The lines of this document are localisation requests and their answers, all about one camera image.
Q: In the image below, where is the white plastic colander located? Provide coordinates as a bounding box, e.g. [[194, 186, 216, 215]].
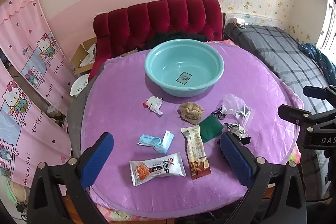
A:
[[70, 74, 89, 97]]

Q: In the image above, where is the red velvet tufted sofa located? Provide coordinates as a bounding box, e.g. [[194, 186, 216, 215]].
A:
[[89, 0, 223, 79]]

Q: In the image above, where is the pink hello kitty curtain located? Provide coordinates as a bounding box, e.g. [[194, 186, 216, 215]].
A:
[[1, 0, 75, 187]]

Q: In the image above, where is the brown beige snack bar wrapper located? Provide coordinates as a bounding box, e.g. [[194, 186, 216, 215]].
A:
[[181, 125, 211, 180]]

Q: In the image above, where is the teal plastic basin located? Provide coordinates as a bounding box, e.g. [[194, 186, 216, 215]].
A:
[[144, 39, 224, 98]]

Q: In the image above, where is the blue face mask packet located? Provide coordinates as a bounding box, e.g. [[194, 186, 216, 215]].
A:
[[137, 130, 174, 154]]

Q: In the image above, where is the purple quilted table cover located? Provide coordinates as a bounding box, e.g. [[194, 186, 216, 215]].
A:
[[81, 43, 303, 218]]

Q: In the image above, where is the grey plaid mattress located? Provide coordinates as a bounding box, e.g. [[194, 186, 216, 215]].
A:
[[224, 22, 333, 200]]

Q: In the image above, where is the dark blue patterned cloth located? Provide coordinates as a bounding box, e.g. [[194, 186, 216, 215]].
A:
[[298, 43, 336, 86]]

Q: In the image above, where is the cardboard box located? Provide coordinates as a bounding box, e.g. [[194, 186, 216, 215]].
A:
[[71, 37, 96, 75]]

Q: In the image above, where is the white noodle snack packet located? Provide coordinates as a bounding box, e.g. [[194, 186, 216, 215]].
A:
[[129, 152, 186, 186]]

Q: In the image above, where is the white red tissue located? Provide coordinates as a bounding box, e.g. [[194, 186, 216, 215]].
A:
[[143, 96, 163, 116]]

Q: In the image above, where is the tan knitted cloth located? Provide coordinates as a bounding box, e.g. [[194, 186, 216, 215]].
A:
[[178, 102, 205, 125]]

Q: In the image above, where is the clear zip plastic bag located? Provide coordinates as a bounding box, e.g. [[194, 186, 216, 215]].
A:
[[221, 94, 255, 131]]

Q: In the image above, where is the black clothing on sofa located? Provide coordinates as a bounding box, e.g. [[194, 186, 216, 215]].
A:
[[138, 31, 210, 51]]

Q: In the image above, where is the green scouring pad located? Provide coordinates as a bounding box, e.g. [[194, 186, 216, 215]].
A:
[[199, 115, 223, 143]]

